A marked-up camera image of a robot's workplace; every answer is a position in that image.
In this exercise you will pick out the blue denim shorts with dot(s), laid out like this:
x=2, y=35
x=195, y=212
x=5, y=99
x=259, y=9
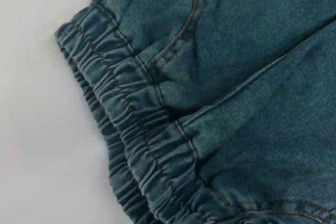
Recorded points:
x=236, y=103

